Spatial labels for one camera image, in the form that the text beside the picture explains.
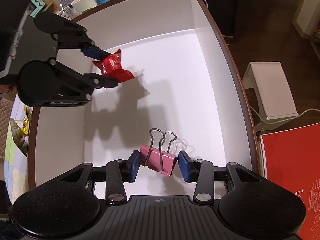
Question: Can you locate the red snack packet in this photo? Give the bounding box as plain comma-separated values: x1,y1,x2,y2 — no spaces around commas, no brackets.
92,49,135,83

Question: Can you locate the pink binder clip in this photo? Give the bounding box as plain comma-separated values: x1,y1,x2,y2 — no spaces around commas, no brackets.
139,128,178,177

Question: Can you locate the yellow foil snack pouch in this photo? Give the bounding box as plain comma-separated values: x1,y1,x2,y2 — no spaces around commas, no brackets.
15,104,32,151

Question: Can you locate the patterned cup with spoon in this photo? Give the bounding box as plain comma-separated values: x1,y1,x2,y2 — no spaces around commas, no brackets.
59,4,75,20

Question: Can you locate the white mug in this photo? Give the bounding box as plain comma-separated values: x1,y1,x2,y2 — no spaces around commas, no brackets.
71,0,97,14

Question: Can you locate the teal toaster oven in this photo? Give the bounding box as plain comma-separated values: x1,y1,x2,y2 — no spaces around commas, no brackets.
27,0,46,17

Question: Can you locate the brown cardboard box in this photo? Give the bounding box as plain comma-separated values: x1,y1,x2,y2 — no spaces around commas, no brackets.
30,0,258,185

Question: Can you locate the plaid tablecloth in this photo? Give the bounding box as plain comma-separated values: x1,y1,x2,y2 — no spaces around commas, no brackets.
4,96,29,203

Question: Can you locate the red Motul board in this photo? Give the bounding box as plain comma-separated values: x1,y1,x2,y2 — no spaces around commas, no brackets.
259,123,320,239

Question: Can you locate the white stool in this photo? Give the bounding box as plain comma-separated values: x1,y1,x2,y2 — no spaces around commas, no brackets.
242,61,298,132

